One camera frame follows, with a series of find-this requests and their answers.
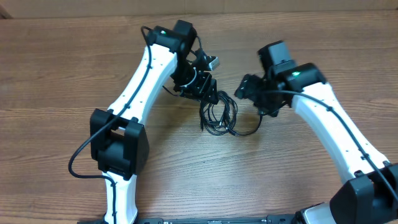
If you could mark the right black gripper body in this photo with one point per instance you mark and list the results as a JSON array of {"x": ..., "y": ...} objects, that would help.
[{"x": 249, "y": 89}]

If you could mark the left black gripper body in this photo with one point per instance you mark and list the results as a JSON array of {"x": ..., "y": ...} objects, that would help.
[{"x": 190, "y": 82}]

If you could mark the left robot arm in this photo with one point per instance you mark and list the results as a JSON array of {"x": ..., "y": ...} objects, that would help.
[{"x": 119, "y": 140}]

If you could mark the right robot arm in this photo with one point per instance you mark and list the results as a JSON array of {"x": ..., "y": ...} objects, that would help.
[{"x": 369, "y": 180}]

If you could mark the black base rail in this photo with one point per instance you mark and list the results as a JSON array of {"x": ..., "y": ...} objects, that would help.
[{"x": 214, "y": 221}]

